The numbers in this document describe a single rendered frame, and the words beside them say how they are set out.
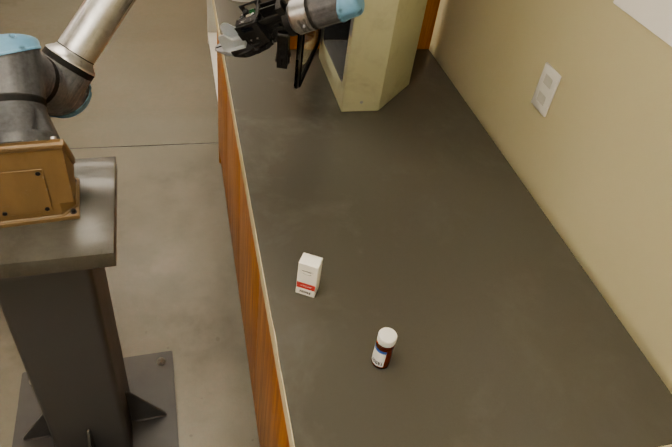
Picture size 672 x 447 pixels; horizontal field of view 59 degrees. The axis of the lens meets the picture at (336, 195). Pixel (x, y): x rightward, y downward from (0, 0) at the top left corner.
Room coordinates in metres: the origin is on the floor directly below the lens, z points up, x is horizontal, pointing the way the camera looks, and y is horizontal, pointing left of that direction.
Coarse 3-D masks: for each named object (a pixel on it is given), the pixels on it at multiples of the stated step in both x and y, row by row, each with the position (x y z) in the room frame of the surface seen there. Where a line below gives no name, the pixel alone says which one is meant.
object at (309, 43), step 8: (312, 32) 1.59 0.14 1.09; (304, 40) 1.48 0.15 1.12; (312, 40) 1.60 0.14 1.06; (304, 48) 1.49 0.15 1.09; (312, 48) 1.62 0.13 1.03; (296, 56) 1.42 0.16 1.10; (304, 56) 1.50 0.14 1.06; (296, 64) 1.42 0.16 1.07; (304, 64) 1.51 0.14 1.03; (296, 72) 1.42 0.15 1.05; (296, 80) 1.42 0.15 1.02; (296, 88) 1.43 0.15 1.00
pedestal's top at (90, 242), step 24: (96, 168) 1.04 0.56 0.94; (96, 192) 0.96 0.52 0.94; (96, 216) 0.88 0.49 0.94; (0, 240) 0.78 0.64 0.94; (24, 240) 0.79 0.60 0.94; (48, 240) 0.80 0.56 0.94; (72, 240) 0.81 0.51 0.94; (96, 240) 0.82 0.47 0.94; (0, 264) 0.72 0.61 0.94; (24, 264) 0.73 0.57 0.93; (48, 264) 0.75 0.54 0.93; (72, 264) 0.76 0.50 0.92; (96, 264) 0.78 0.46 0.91
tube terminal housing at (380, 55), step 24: (384, 0) 1.46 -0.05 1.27; (408, 0) 1.52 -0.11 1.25; (360, 24) 1.44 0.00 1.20; (384, 24) 1.46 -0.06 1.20; (408, 24) 1.55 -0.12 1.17; (360, 48) 1.44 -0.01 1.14; (384, 48) 1.46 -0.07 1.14; (408, 48) 1.59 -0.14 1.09; (336, 72) 1.53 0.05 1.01; (360, 72) 1.45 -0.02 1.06; (384, 72) 1.47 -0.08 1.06; (408, 72) 1.62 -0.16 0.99; (336, 96) 1.50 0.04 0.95; (360, 96) 1.45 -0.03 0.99; (384, 96) 1.49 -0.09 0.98
